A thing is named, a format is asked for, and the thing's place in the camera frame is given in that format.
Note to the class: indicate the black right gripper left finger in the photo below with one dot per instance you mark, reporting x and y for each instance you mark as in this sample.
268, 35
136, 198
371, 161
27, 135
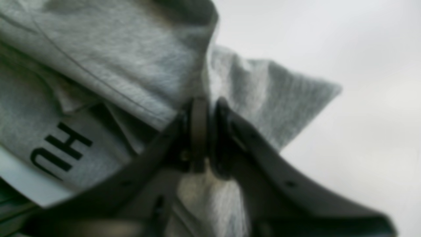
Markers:
137, 200

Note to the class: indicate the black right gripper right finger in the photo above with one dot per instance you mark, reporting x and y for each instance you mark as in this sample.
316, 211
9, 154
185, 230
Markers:
279, 200

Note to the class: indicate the grey T-shirt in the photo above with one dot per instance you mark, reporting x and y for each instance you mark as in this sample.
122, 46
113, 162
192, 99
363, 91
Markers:
87, 84

